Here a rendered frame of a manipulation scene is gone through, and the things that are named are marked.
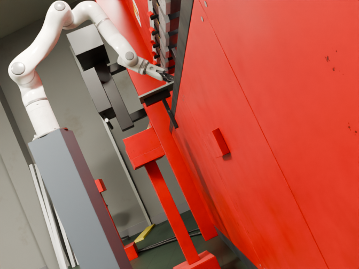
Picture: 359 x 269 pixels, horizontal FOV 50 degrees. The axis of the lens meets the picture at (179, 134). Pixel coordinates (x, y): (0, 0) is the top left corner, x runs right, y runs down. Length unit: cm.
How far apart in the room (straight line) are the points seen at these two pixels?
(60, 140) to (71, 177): 20
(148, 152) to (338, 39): 159
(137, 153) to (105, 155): 378
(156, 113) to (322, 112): 258
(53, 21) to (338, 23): 195
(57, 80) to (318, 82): 566
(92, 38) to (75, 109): 261
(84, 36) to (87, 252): 190
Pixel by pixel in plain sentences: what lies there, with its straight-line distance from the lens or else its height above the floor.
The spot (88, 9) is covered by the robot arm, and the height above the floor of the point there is 155.
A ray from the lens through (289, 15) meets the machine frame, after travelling 41.
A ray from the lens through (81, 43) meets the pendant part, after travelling 333.
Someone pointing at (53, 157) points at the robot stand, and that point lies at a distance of 202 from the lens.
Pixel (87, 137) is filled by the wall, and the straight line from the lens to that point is 573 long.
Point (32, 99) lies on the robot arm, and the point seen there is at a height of 120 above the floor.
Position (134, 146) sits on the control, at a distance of 188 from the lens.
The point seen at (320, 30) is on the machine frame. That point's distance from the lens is 37.
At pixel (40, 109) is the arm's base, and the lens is 210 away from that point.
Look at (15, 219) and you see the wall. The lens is 623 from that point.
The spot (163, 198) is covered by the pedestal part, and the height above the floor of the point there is 47.
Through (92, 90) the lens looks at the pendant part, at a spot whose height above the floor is 143.
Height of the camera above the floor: 56
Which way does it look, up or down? 5 degrees up
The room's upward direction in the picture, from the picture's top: 25 degrees counter-clockwise
